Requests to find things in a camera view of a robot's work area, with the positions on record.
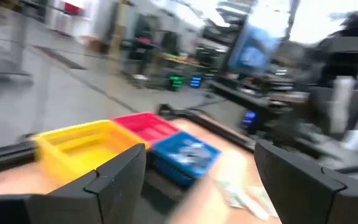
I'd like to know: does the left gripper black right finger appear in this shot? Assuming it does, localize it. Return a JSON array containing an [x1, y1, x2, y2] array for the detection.
[[254, 139, 358, 224]]

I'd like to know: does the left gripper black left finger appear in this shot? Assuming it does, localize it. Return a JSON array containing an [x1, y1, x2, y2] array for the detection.
[[0, 142, 147, 224]]

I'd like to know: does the white blue alcohol pad packet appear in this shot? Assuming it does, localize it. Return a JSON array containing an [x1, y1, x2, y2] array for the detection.
[[168, 149, 198, 167], [178, 143, 213, 158]]

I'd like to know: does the white paper packet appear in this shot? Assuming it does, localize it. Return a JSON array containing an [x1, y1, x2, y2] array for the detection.
[[247, 183, 280, 218]]

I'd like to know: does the yellow slotted plastic basket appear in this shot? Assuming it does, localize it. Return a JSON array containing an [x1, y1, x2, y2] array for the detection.
[[31, 119, 150, 187]]

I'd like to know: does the white green bandage packet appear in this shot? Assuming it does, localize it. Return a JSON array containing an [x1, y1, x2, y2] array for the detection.
[[218, 180, 272, 222]]

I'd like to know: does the black slotted plastic basket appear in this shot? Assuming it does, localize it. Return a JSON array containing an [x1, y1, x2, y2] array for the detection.
[[132, 149, 204, 224]]

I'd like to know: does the blue slotted plastic basket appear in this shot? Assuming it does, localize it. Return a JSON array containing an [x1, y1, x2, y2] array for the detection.
[[149, 130, 223, 189]]

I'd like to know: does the red slotted plastic basket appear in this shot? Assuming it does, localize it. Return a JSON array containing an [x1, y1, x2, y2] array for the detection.
[[110, 111, 181, 146]]

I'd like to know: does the dark floor mat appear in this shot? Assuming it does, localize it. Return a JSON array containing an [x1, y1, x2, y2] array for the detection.
[[31, 45, 86, 71]]

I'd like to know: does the monitor with blue screen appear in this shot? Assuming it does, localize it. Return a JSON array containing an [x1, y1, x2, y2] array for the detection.
[[228, 23, 281, 74]]

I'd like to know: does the blue lit computer case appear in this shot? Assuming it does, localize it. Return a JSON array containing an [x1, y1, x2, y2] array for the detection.
[[188, 75, 203, 88]]

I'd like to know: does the green lit computer case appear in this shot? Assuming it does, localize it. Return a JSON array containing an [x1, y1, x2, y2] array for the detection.
[[168, 74, 186, 91]]

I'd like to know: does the cardboard box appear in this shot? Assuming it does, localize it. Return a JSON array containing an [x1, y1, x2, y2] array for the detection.
[[82, 35, 111, 54]]

